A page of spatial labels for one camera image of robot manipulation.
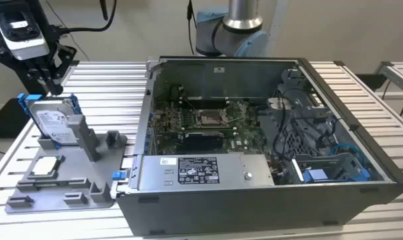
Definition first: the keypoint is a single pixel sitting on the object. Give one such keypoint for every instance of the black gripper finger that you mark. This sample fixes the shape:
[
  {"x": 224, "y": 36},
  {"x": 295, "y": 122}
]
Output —
[
  {"x": 67, "y": 53},
  {"x": 24, "y": 68}
]

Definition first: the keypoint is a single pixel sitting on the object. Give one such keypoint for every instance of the hard disk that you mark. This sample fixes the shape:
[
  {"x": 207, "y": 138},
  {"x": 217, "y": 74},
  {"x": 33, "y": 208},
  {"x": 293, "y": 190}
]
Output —
[{"x": 52, "y": 120}]

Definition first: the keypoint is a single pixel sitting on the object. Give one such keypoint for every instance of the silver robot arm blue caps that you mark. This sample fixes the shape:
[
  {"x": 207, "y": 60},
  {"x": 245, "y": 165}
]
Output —
[{"x": 236, "y": 12}]

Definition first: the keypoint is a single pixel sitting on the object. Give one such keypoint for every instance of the grey disk bay cage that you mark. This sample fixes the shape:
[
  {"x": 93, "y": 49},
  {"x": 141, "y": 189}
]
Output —
[{"x": 301, "y": 135}]

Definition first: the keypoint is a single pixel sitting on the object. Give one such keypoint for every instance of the black stand base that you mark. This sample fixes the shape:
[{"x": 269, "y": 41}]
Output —
[{"x": 5, "y": 117}]

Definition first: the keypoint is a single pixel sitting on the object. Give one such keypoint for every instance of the grey parts rack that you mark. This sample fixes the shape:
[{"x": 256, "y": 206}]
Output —
[{"x": 71, "y": 160}]

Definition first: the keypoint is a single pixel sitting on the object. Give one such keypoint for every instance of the silver CPU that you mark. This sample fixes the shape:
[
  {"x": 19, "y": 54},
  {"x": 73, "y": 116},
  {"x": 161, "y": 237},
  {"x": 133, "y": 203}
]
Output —
[{"x": 45, "y": 166}]

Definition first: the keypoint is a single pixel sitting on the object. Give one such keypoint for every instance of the thin locking lever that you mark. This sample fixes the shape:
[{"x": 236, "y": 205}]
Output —
[{"x": 189, "y": 103}]

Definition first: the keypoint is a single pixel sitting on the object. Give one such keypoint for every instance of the black RAM slot bank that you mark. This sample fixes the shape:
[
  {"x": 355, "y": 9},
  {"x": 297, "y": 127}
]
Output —
[
  {"x": 204, "y": 103},
  {"x": 207, "y": 128}
]

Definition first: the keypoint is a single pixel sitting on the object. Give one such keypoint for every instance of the CPU socket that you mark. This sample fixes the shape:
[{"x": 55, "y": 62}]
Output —
[{"x": 209, "y": 118}]

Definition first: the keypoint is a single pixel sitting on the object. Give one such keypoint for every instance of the blue case latch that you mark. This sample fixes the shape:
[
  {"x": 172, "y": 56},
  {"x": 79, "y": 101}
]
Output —
[{"x": 117, "y": 175}]

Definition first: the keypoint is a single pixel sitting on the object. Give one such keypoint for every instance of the black finned heatsink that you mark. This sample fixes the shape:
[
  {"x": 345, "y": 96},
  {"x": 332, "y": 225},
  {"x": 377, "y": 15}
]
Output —
[{"x": 203, "y": 141}]

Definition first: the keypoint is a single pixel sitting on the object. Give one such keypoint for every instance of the silver power supply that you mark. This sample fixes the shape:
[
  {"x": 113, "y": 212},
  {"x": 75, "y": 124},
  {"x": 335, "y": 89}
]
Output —
[{"x": 153, "y": 175}]

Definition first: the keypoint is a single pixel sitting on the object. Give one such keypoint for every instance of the green motherboard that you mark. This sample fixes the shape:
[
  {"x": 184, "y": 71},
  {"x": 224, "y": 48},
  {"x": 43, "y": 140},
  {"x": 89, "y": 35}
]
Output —
[{"x": 247, "y": 140}]

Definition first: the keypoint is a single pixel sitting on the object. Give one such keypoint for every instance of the black open PC case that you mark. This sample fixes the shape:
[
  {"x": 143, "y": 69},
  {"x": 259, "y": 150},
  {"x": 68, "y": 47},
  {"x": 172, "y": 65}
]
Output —
[{"x": 220, "y": 212}]

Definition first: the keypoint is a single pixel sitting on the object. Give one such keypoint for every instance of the blue carrier in bay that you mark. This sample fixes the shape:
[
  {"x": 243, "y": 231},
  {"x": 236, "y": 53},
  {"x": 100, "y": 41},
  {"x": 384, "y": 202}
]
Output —
[{"x": 315, "y": 175}]

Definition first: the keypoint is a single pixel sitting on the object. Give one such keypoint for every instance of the black box behind table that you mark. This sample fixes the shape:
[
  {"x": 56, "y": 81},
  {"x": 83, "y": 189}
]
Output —
[{"x": 371, "y": 81}]

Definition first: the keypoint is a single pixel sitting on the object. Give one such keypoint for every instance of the metal slat side table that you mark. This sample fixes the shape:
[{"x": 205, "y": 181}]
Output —
[{"x": 399, "y": 72}]

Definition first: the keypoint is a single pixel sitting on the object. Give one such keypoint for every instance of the white vertical post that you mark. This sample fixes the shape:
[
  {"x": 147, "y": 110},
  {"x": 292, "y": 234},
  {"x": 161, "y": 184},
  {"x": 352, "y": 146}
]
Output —
[{"x": 272, "y": 30}]

